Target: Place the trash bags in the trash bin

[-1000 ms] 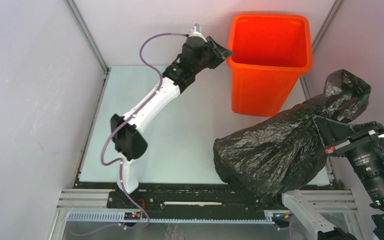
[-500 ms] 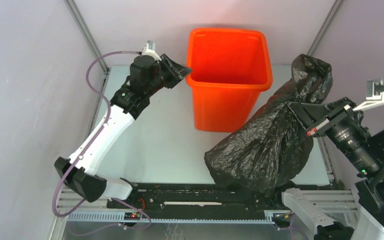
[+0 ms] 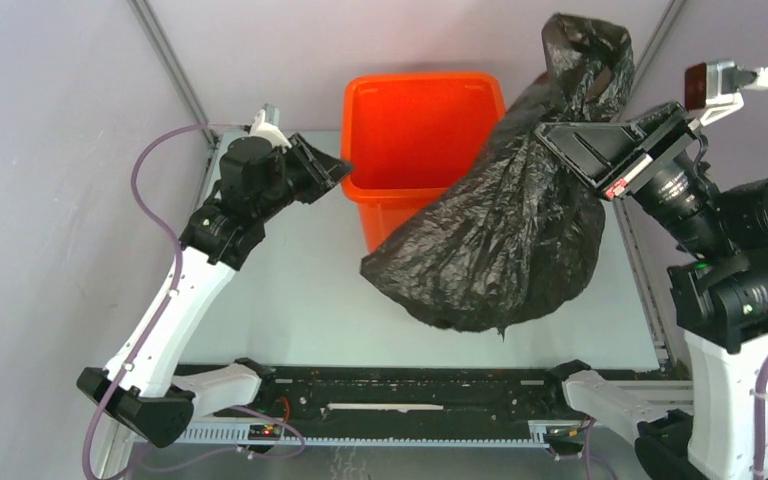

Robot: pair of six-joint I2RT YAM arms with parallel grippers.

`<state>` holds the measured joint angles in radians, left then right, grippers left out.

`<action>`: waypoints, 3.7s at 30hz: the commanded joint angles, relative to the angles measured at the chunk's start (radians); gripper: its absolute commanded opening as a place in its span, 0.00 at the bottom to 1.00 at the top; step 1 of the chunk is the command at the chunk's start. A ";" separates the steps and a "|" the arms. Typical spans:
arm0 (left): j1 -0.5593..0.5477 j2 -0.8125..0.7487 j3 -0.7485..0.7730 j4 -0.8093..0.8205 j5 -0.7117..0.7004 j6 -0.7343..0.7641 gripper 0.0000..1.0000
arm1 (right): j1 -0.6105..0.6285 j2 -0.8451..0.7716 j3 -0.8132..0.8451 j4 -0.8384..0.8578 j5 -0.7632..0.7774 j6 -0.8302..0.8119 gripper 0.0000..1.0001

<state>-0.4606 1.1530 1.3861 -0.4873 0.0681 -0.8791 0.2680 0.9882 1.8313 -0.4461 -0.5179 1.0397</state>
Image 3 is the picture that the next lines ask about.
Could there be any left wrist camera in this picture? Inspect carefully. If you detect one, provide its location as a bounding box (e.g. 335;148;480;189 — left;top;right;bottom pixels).
248;104;291;149

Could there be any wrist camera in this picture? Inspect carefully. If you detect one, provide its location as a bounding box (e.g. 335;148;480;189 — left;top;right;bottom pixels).
248;104;291;149
684;59;768;131

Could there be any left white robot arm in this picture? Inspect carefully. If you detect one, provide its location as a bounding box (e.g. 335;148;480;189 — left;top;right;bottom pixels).
77;134;352;448

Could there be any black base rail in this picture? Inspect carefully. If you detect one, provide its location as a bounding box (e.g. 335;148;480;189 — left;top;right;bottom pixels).
178;361;690;440

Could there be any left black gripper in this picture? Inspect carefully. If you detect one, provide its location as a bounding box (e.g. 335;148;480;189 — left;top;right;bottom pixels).
255;133;355;222

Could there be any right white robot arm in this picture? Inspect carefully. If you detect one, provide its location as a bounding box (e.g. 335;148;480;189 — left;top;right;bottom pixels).
535;103;768;479

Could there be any black plastic trash bag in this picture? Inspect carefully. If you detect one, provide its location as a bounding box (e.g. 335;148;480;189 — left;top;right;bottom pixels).
360;13;636;333

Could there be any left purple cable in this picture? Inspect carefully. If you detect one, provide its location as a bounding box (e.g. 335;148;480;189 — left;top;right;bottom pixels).
81;123;308;480

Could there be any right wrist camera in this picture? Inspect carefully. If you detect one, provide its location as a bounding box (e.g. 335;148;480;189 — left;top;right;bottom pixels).
684;59;768;131

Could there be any small electronics board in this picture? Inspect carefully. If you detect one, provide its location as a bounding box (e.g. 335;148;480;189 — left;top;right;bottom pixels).
247;424;283;441

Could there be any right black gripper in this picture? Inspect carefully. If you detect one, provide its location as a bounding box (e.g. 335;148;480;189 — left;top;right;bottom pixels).
526;95;724;253

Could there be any orange plastic trash bin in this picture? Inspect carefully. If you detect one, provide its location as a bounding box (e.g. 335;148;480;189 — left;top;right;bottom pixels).
341;71;505;251

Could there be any white cable duct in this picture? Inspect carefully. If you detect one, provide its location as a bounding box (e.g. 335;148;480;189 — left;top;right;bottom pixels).
174;422;548;448

